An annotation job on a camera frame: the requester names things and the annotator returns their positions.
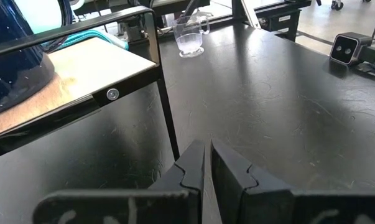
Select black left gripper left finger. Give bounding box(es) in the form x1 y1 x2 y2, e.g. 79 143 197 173
32 139 206 224

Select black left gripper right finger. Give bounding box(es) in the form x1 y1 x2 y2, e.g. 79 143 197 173
210 138 375 224

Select clear plastic cup with handle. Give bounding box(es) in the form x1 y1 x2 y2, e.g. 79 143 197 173
172 15 211 59

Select dark blue speckled enamel mug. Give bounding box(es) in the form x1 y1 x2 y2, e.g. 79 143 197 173
0 0 74 119

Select mint green plastic mug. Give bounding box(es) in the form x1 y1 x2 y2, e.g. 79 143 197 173
14 0 86 35

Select black box with white label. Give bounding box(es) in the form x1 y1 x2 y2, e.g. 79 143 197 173
254 0 313 43

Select folded blue-grey cloth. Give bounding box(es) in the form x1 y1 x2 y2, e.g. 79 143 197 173
42 29 130 52

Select wooden shelf with black frame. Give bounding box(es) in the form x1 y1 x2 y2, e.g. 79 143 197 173
0 6 181 163

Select small grey depth camera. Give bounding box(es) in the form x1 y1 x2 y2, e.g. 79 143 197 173
329 31 374 67

